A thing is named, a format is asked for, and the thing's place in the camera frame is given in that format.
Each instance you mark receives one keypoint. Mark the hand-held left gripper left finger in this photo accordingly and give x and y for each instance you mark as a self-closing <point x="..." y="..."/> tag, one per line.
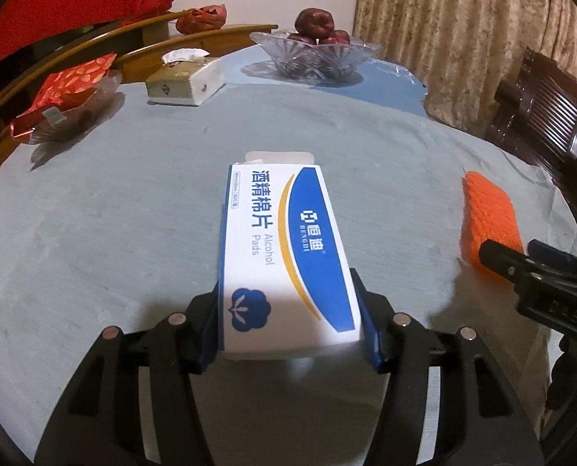
<point x="209" y="340"/>

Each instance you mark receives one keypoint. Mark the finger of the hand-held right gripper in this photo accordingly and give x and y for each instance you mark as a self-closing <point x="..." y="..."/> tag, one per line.
<point x="557" y="259"/>
<point x="504" y="257"/>

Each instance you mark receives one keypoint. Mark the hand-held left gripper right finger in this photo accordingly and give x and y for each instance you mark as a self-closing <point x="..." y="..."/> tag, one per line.
<point x="368" y="330"/>

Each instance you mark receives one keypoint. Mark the orange knitted scrubber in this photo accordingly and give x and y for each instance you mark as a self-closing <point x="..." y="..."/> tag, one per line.
<point x="487" y="213"/>

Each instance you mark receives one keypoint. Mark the white and blue cardboard box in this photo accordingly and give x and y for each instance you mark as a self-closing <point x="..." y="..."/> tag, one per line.
<point x="278" y="252"/>

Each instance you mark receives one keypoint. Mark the dark wooden armchair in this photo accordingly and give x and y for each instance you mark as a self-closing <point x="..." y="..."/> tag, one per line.
<point x="550" y="116"/>

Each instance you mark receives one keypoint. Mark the grey tablecloth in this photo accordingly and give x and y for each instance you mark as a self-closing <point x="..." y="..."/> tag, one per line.
<point x="99" y="228"/>

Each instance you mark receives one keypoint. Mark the beige patterned curtain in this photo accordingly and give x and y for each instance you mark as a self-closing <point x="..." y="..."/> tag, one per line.
<point x="463" y="19"/>

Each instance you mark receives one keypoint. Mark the clear plastic bag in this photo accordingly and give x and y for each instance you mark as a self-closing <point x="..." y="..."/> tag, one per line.
<point x="94" y="111"/>

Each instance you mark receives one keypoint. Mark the tissue pack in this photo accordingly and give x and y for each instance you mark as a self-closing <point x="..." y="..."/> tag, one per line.
<point x="186" y="80"/>

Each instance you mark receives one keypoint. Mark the dark red apple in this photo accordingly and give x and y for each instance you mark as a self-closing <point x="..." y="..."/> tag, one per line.
<point x="300" y="38"/>
<point x="337" y="38"/>
<point x="315" y="22"/>

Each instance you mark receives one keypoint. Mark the glass fruit bowl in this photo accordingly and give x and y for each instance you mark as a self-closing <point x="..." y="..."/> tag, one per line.
<point x="312" y="58"/>

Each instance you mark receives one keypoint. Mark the red foil snack packet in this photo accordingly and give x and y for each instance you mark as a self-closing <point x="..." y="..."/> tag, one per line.
<point x="65" y="87"/>

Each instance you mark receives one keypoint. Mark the wooden chair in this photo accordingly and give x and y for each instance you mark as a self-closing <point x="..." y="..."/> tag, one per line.
<point x="196" y="39"/>
<point x="75" y="43"/>

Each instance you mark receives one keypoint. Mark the red plastic bag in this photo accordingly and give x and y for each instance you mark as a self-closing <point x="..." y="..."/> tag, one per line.
<point x="201" y="18"/>

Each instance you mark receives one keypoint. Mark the red cloth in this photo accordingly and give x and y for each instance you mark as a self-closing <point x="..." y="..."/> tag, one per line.
<point x="50" y="0"/>

